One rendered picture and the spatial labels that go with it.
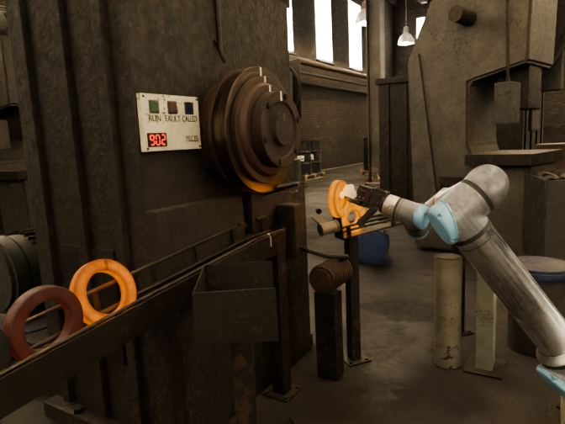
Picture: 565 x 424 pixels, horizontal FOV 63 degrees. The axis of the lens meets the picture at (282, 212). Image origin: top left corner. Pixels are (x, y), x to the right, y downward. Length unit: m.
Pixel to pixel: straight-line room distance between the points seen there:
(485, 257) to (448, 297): 0.87
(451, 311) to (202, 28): 1.58
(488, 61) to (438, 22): 0.58
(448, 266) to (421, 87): 2.46
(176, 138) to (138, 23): 0.37
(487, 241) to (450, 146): 2.94
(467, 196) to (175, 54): 1.04
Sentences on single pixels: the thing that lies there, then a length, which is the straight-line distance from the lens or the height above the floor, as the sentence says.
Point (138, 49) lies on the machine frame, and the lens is 1.58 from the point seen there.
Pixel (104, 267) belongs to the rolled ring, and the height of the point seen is 0.76.
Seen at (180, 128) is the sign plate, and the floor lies 1.13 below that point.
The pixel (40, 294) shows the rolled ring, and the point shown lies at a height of 0.75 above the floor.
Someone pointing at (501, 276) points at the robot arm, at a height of 0.68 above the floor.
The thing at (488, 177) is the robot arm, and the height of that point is 0.95.
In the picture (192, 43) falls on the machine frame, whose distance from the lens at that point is 1.76.
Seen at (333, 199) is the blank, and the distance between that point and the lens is 1.85.
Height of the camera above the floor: 1.08
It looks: 9 degrees down
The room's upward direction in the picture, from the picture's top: 3 degrees counter-clockwise
